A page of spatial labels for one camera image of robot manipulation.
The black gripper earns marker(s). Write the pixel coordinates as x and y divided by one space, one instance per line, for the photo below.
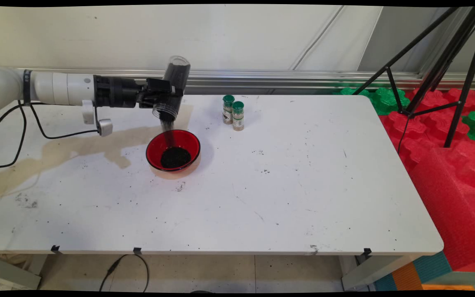
116 91

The clear jar of black grains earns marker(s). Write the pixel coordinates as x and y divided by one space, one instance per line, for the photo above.
177 76

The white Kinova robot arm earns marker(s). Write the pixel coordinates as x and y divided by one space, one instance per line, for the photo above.
60 88

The red bowl with black rim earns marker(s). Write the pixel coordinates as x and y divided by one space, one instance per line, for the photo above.
188 140

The pile of black grains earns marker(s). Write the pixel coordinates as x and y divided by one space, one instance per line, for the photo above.
175 157

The green-lid spice jar dark label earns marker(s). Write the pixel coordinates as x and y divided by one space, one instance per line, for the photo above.
228 111

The green-lid spice jar pale label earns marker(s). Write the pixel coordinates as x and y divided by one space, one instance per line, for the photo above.
238 117

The black tape clip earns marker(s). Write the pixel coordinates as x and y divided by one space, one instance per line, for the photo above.
137 251
367 251
55 248

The flat green foam puzzle piece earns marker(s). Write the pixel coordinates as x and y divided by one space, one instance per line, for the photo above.
351 90

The large green foam puzzle piece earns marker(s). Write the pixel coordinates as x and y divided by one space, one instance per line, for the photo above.
386 101

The grey angled table leg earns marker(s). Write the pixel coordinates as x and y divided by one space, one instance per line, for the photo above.
10 272
369 274

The red foam puzzle floor mat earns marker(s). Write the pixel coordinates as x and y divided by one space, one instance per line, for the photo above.
419 123

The black tripod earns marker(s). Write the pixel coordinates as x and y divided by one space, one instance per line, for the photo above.
443 62

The teal and orange foam mat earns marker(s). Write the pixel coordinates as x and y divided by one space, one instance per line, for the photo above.
431 268

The white grey wrist camera box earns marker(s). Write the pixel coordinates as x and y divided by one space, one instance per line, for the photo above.
104 127

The aluminium rail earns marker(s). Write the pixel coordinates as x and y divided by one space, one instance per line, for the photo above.
262 78

